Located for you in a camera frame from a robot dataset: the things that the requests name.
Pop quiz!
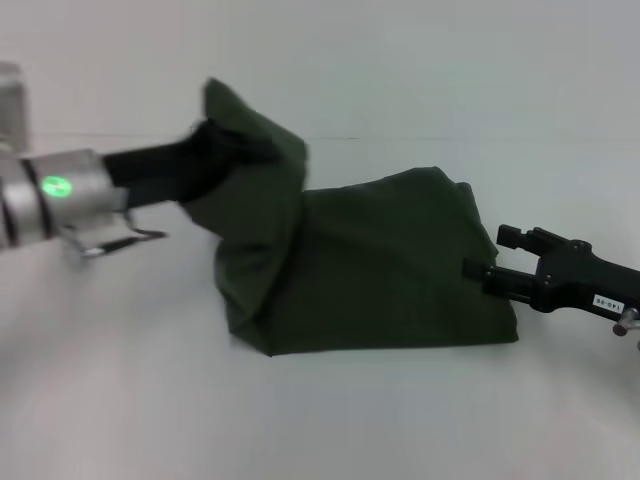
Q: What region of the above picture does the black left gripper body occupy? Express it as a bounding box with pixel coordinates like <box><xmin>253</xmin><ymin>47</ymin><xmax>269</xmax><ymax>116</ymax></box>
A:
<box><xmin>101</xmin><ymin>124</ymin><xmax>236</xmax><ymax>209</ymax></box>

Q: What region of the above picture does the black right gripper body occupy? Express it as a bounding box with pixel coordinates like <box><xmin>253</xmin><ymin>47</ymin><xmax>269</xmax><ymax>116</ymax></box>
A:
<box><xmin>531</xmin><ymin>238</ymin><xmax>640</xmax><ymax>317</ymax></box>

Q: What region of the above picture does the dark green t-shirt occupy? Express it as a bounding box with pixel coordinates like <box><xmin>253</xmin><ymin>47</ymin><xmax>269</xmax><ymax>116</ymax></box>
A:
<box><xmin>187</xmin><ymin>76</ymin><xmax>522</xmax><ymax>359</ymax></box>

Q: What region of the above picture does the right arm cable with plug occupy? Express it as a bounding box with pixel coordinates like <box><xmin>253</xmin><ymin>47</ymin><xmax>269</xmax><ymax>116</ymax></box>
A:
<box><xmin>613</xmin><ymin>307</ymin><xmax>640</xmax><ymax>352</ymax></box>

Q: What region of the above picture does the arm cable with plug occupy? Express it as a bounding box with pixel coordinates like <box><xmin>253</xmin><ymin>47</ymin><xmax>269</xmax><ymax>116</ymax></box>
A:
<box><xmin>62</xmin><ymin>209</ymin><xmax>170</xmax><ymax>260</ymax></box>
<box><xmin>613</xmin><ymin>307</ymin><xmax>640</xmax><ymax>352</ymax></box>

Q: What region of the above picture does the left arm cable with plug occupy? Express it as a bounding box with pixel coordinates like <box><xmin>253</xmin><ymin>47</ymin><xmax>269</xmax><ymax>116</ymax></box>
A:
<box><xmin>62</xmin><ymin>209</ymin><xmax>170</xmax><ymax>260</ymax></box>

